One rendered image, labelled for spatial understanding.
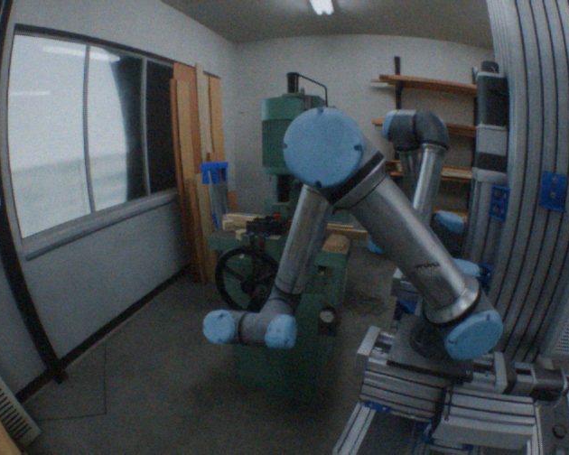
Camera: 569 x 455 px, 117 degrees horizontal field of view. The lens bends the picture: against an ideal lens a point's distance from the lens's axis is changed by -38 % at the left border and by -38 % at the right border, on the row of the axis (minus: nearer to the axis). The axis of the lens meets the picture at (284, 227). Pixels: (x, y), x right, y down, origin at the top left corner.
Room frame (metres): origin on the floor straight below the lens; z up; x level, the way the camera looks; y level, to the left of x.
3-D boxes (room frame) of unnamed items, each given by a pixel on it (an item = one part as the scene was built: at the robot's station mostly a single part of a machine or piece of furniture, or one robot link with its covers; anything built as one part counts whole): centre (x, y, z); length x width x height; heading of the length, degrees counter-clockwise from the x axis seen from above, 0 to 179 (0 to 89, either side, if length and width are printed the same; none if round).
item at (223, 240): (1.07, 0.04, 0.87); 0.61 x 0.30 x 0.06; 70
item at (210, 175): (2.02, 0.46, 0.58); 0.27 x 0.25 x 1.16; 76
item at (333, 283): (1.29, -0.03, 0.36); 0.58 x 0.45 x 0.71; 160
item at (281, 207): (1.19, 0.00, 0.99); 0.14 x 0.07 x 0.09; 160
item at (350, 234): (1.14, -0.08, 0.92); 0.55 x 0.02 x 0.04; 70
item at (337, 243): (1.01, -0.20, 0.92); 0.14 x 0.09 x 0.04; 160
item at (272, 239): (0.99, 0.07, 0.92); 0.15 x 0.13 x 0.09; 70
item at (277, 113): (1.17, 0.01, 1.32); 0.18 x 0.18 x 0.31
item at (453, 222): (0.92, -0.64, 0.98); 0.13 x 0.12 x 0.14; 35
